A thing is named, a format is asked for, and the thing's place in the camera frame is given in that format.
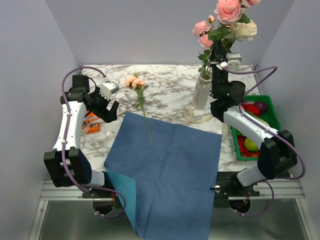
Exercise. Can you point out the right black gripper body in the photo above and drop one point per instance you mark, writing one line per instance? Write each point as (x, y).
(218, 78)

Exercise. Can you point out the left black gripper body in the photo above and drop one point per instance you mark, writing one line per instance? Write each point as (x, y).
(99, 104)

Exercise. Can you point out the pink flower bouquet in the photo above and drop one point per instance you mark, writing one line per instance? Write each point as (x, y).
(138, 85)

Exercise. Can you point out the small white flower sprig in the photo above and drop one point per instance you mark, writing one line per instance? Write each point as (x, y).
(245, 31)

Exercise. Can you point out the pink rose stem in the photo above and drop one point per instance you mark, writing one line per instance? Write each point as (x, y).
(251, 2)
(207, 35)

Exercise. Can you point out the single green flower stem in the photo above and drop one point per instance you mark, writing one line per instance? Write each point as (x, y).
(232, 11)

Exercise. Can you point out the blue wrapping paper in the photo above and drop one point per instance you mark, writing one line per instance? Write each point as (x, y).
(166, 173)

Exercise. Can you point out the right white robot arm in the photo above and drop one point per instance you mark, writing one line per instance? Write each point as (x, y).
(277, 151)

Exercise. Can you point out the white ceramic vase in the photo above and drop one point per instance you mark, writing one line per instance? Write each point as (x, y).
(201, 93)

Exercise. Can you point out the orange packet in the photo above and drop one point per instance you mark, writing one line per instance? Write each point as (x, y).
(91, 124)

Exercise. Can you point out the red pepper toy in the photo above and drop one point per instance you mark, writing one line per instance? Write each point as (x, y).
(251, 108)

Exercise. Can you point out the purple onion toy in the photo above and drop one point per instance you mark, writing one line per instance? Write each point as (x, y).
(262, 106)

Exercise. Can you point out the green lettuce toy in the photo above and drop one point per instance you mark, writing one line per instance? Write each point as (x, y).
(259, 119)

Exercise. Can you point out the green plastic basket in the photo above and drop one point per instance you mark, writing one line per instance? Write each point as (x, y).
(270, 117)

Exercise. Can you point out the green apple toy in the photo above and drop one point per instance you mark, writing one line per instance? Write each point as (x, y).
(250, 145)

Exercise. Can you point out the red chili toy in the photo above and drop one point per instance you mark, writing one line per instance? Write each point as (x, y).
(244, 152)

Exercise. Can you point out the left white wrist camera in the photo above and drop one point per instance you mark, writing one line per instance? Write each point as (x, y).
(107, 89)

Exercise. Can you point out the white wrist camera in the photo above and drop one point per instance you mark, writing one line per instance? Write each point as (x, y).
(232, 61)
(107, 89)

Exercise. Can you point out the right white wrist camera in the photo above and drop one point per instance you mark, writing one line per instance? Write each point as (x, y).
(232, 61)

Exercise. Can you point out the aluminium rail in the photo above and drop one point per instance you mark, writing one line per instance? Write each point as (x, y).
(63, 214)

